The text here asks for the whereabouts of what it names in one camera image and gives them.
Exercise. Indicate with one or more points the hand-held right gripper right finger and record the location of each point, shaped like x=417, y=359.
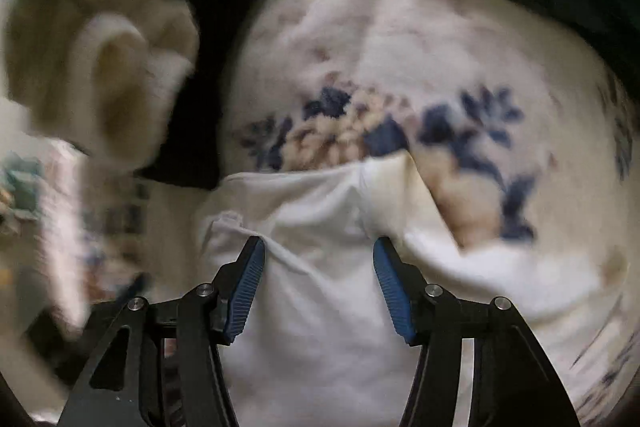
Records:
x=395, y=292

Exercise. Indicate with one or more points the white small garment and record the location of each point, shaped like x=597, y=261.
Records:
x=320, y=307

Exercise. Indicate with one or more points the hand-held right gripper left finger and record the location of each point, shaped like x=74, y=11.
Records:
x=247, y=292

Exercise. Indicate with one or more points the black cloth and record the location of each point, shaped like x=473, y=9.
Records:
x=215, y=57

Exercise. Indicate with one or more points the floral bed blanket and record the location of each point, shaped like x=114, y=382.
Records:
x=425, y=32

